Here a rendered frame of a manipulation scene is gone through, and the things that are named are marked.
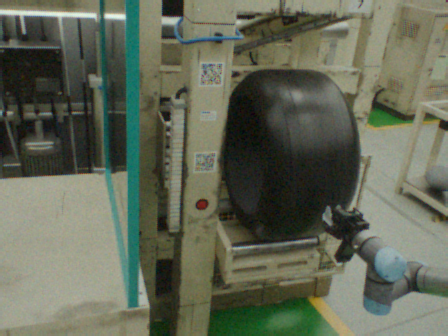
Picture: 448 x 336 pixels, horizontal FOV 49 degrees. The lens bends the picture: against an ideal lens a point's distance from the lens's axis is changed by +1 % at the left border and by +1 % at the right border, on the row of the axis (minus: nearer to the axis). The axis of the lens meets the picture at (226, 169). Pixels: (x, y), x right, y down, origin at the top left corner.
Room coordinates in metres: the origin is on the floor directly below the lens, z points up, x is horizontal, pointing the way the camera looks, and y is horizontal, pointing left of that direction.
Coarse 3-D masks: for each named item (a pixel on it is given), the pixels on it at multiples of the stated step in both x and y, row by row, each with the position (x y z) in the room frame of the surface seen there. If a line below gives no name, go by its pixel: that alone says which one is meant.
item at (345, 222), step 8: (336, 216) 1.22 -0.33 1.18; (344, 216) 1.19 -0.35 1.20; (352, 216) 1.19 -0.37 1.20; (360, 216) 1.19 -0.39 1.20; (336, 224) 1.21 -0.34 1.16; (344, 224) 1.19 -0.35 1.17; (352, 224) 1.17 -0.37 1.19; (360, 224) 1.14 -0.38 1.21; (368, 224) 1.15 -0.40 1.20; (336, 232) 1.20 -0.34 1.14; (344, 232) 1.19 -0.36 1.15; (352, 232) 1.14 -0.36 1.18
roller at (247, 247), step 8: (264, 240) 1.44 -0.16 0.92; (280, 240) 1.45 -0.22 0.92; (288, 240) 1.45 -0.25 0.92; (296, 240) 1.46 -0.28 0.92; (304, 240) 1.47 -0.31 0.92; (312, 240) 1.48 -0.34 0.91; (240, 248) 1.39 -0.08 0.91; (248, 248) 1.39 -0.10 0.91; (256, 248) 1.40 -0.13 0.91; (264, 248) 1.41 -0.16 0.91; (272, 248) 1.42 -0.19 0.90; (280, 248) 1.43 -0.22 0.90; (288, 248) 1.44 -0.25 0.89
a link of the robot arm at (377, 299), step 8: (368, 280) 1.02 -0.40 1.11; (400, 280) 1.05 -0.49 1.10; (368, 288) 1.02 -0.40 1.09; (376, 288) 1.00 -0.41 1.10; (384, 288) 1.00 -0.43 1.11; (392, 288) 1.01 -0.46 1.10; (400, 288) 1.03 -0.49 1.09; (368, 296) 1.01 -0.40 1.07; (376, 296) 1.00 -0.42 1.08; (384, 296) 1.00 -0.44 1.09; (392, 296) 1.01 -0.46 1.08; (400, 296) 1.03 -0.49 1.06; (368, 304) 1.01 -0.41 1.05; (376, 304) 1.00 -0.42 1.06; (384, 304) 1.00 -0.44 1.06; (392, 304) 1.02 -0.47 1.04; (376, 312) 0.99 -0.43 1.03; (384, 312) 0.99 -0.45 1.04
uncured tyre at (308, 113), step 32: (256, 96) 1.49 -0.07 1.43; (288, 96) 1.44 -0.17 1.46; (320, 96) 1.47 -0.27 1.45; (256, 128) 1.86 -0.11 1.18; (288, 128) 1.35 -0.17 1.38; (320, 128) 1.38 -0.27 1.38; (352, 128) 1.42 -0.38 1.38; (224, 160) 1.72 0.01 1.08; (256, 160) 1.82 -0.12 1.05; (288, 160) 1.31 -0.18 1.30; (320, 160) 1.33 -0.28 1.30; (352, 160) 1.37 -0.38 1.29; (256, 192) 1.73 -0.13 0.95; (288, 192) 1.28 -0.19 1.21; (320, 192) 1.31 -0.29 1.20; (352, 192) 1.36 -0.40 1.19; (256, 224) 1.37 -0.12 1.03; (288, 224) 1.31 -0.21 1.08; (320, 224) 1.35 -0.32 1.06
